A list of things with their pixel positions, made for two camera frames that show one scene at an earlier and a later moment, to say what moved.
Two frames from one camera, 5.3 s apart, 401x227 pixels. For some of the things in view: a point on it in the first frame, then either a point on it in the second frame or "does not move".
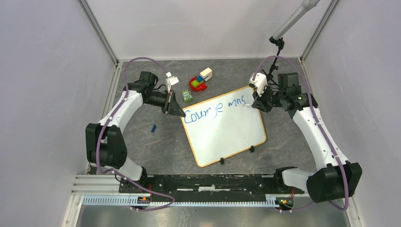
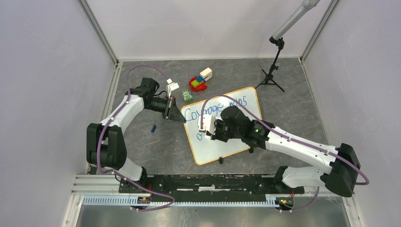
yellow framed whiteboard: [220, 127] does not move
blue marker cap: [153, 128] does not move
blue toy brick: [199, 78] does not move
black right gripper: [261, 105] → [216, 135]
